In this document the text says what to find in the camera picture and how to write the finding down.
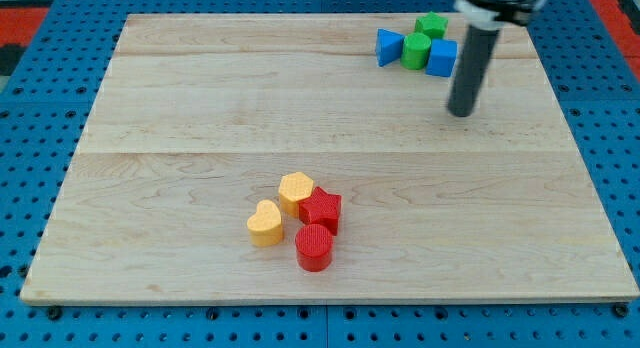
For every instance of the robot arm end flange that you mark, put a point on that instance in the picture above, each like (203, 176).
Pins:
(492, 15)

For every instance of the red star block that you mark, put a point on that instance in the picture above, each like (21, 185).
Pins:
(321, 208)

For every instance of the green star block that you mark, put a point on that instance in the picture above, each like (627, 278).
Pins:
(432, 25)

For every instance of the yellow hexagon block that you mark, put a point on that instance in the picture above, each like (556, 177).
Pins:
(294, 188)

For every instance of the red cylinder block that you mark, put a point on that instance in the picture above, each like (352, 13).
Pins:
(314, 247)

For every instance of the yellow heart block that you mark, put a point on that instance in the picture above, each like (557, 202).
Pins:
(265, 225)

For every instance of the light wooden board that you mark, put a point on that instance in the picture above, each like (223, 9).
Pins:
(199, 116)

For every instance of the blue triangle block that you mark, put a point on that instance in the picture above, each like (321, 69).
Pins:
(389, 46)

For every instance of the green cylinder block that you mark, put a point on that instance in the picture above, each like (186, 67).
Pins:
(415, 51)

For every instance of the blue cube block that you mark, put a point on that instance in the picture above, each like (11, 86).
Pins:
(442, 58)

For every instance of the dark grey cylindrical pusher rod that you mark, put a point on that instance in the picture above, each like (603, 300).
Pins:
(473, 64)

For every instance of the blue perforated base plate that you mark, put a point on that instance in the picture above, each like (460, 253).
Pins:
(44, 106)

